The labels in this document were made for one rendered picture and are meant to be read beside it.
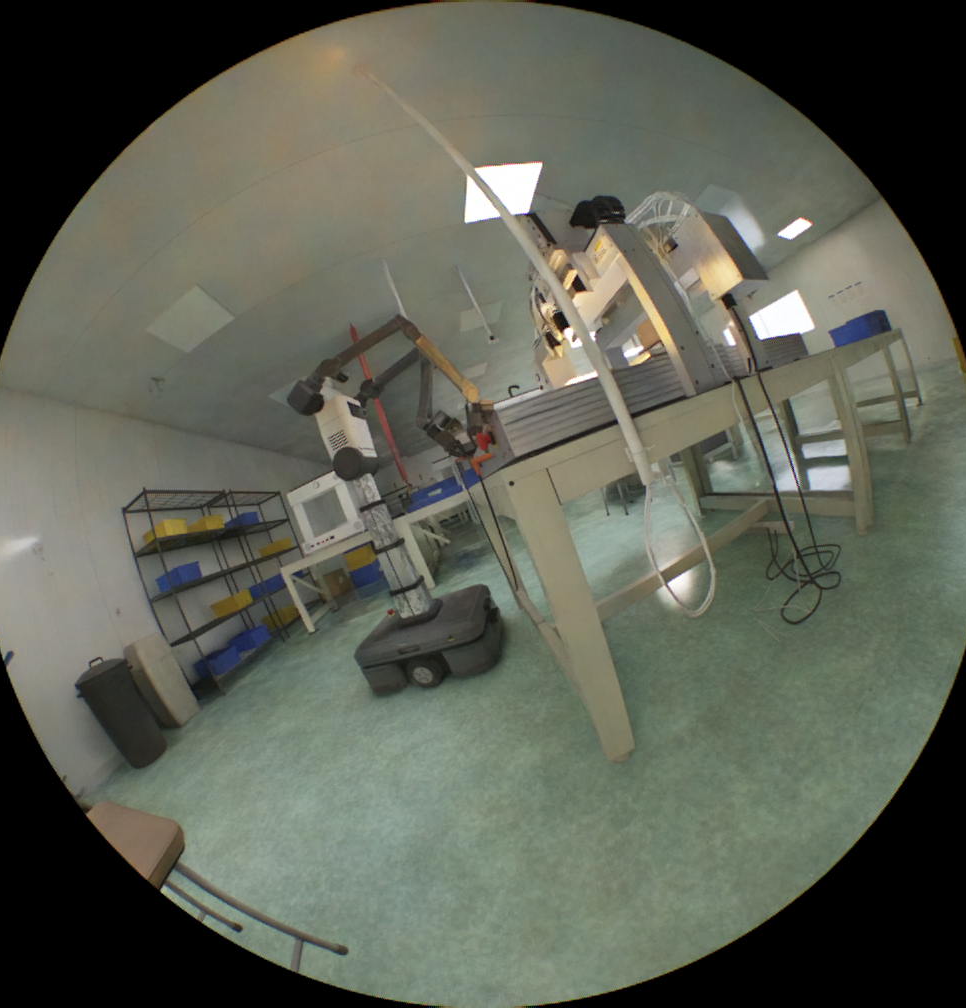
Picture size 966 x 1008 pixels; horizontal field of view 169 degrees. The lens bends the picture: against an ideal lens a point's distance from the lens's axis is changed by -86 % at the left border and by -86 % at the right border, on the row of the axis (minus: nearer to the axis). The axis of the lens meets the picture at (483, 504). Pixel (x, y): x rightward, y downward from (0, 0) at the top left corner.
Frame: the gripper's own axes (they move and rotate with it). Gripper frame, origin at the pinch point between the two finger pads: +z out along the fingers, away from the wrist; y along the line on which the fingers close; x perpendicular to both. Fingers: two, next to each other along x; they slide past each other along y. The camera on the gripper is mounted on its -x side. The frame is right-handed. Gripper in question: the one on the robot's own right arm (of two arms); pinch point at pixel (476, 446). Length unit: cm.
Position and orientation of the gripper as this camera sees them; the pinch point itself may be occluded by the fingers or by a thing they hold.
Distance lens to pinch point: 146.3
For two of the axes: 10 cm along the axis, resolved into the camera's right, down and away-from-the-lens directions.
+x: -9.9, 1.3, -1.1
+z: 1.2, 9.9, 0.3
